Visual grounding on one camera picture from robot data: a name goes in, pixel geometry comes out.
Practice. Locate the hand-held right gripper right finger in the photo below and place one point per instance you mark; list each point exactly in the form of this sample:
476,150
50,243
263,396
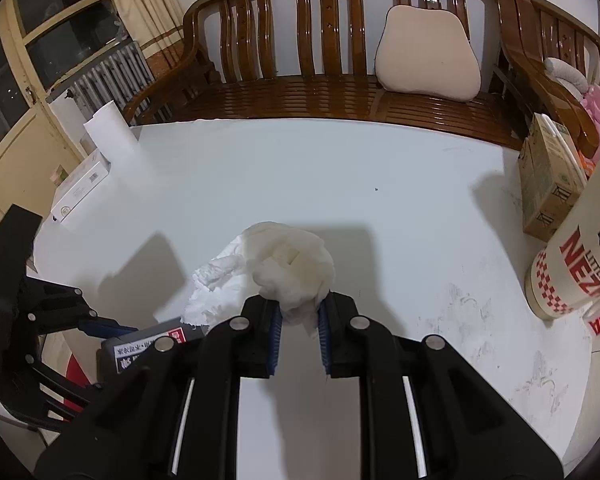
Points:
324,345

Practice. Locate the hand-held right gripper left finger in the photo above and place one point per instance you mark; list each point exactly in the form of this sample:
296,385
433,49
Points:
275,340

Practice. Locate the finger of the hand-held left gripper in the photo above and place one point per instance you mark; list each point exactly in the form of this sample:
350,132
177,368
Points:
65,390
105,329

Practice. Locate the dark packet with red label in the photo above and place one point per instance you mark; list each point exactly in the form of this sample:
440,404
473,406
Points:
140,347

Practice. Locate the white tissue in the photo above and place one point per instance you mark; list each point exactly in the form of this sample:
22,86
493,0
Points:
290,265

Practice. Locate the flat white box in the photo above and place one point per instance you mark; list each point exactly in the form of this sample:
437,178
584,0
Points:
80,185

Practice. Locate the white paper roll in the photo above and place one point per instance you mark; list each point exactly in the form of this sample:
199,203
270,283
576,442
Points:
112,132

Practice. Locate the grey radiator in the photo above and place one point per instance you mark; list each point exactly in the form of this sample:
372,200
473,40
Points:
115,72

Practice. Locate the long slatted wooden bench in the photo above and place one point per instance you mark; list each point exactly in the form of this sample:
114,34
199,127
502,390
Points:
290,95

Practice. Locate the large printed paper bucket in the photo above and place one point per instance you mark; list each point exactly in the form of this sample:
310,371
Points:
580,260

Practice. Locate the brown cardboard box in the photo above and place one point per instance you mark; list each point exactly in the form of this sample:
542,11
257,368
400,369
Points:
550,180

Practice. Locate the beige cushion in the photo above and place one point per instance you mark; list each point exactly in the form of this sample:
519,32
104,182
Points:
425,55

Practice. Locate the beige curtain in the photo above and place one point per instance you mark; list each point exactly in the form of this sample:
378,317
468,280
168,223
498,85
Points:
140,5

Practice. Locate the short slatted wooden bench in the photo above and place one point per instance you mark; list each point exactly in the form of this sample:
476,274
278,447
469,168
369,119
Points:
545,75

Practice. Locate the rolled grey towel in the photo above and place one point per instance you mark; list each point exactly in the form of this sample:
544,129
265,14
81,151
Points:
565,72

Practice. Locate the cream window frame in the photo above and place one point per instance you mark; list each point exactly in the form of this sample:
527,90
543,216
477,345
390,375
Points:
10,160

